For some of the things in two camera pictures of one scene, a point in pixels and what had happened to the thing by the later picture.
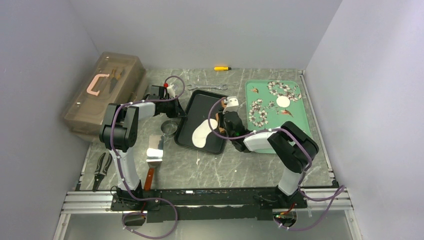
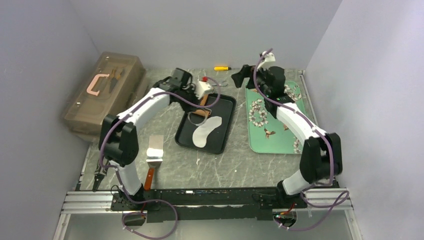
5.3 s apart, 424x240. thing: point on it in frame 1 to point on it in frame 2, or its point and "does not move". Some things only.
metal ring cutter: [169, 128] to [195, 124]
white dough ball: [199, 135] does not move
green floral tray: [270, 103] does not move
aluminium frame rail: [88, 202] does not move
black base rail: [207, 204] does not move
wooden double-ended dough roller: [220, 129] to [200, 111]
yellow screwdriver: [222, 68] does not move
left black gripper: [178, 111] to [192, 90]
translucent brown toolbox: [115, 78] does not move
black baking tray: [197, 112] does not move
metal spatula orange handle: [154, 157] does not move
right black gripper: [221, 114] to [248, 72]
